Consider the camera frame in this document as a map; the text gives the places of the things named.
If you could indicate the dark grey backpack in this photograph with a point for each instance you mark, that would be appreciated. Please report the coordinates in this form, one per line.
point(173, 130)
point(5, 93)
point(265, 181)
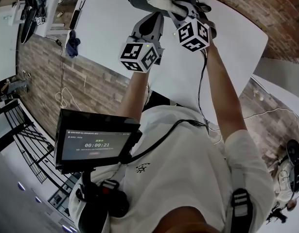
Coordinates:
point(139, 1)

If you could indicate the person's face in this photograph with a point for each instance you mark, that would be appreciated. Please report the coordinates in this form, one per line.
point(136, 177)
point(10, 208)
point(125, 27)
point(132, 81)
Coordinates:
point(190, 222)

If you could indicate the person's right forearm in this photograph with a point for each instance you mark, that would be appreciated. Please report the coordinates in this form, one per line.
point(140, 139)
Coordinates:
point(222, 88)

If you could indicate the white side table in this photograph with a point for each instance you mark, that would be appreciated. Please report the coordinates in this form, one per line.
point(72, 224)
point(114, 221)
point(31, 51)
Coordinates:
point(50, 13)

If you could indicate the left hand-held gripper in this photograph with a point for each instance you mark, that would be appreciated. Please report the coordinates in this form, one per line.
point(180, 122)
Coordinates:
point(139, 57)

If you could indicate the crumpled dark blue cloth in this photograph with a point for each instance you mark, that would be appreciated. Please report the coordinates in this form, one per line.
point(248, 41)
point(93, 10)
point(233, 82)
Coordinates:
point(72, 45)

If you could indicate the black power adapter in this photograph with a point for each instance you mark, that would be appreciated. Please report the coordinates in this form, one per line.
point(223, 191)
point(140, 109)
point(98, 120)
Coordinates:
point(58, 42)

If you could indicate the white cloth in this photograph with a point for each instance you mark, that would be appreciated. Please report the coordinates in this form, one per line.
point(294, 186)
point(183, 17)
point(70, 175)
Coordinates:
point(163, 1)

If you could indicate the person's black shorts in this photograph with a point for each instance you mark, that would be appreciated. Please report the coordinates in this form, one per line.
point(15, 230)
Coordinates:
point(156, 99)

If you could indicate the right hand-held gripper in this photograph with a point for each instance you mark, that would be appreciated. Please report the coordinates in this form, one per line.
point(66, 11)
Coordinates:
point(194, 35)

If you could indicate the person's left forearm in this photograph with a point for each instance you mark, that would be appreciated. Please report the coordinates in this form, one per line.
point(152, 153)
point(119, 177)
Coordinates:
point(134, 93)

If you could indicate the black smartphone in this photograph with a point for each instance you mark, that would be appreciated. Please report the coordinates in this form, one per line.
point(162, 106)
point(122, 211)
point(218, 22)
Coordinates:
point(75, 19)

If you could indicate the black monitor mount clamp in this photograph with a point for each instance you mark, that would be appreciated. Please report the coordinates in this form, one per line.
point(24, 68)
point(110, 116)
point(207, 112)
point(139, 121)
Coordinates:
point(103, 200)

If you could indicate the black equipment pile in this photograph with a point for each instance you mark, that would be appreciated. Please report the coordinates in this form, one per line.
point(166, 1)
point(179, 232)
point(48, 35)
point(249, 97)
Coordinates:
point(29, 25)

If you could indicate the person's white t-shirt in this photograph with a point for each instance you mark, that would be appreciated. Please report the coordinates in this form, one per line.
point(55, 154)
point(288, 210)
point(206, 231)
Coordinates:
point(183, 173)

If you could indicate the small white stand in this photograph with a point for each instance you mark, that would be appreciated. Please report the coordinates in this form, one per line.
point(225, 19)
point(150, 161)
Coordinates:
point(13, 11)

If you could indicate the black chest-mounted monitor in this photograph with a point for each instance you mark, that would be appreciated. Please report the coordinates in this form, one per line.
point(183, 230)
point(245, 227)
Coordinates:
point(95, 144)

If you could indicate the black metal railing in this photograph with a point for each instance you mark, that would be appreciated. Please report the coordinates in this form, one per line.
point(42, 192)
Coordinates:
point(8, 108)

